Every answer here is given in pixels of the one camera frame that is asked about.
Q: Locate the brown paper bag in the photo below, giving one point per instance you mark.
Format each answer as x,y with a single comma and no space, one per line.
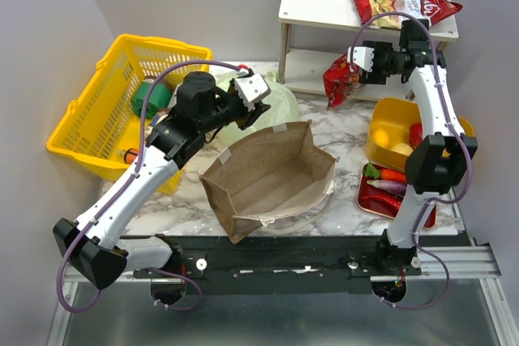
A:
274,173

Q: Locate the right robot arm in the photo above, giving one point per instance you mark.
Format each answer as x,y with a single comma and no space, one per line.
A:
444,157

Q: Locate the purple eggplant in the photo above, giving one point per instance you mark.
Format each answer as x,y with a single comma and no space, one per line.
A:
396,188

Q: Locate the red chili pepper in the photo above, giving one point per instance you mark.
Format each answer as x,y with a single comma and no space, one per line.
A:
384,200

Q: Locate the red lacquer tray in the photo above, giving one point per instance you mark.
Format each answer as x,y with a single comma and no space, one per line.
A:
365,189

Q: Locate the yellow plastic tub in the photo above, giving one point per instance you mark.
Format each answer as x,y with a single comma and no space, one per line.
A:
395,116

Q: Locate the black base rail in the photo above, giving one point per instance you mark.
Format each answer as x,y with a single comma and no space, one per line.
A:
284,265

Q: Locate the red snack packet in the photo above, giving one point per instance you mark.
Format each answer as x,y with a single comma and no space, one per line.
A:
340,82

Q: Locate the orange carrot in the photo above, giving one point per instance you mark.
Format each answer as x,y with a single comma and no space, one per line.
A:
373,172

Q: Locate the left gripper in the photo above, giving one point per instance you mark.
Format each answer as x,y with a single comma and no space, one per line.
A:
248,117

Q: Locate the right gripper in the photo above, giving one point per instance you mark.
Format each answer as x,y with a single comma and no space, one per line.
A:
374,78

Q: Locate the orange bottle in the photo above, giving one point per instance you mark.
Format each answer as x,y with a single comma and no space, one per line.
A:
128,156

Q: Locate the white two-tier shelf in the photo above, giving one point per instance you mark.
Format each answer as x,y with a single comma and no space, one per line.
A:
301,70

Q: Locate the green plastic grocery bag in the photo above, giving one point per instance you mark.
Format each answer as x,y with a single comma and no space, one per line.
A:
284,108

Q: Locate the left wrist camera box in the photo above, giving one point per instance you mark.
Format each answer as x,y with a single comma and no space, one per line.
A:
252,90

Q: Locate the white chips packet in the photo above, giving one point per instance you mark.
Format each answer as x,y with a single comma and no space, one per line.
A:
393,12

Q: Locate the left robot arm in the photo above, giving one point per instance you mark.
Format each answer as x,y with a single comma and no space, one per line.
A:
92,243

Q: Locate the red dragon fruit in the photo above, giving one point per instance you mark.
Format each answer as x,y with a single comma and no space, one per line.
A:
415,135

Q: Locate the yellow plastic shopping basket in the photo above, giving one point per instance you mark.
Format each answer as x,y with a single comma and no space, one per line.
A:
100,124

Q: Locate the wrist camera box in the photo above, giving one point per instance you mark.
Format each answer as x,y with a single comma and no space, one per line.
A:
252,90
361,58

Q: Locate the yellow potato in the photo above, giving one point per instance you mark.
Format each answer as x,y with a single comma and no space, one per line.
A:
402,148

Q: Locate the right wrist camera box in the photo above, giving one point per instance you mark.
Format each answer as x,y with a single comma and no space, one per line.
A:
361,58

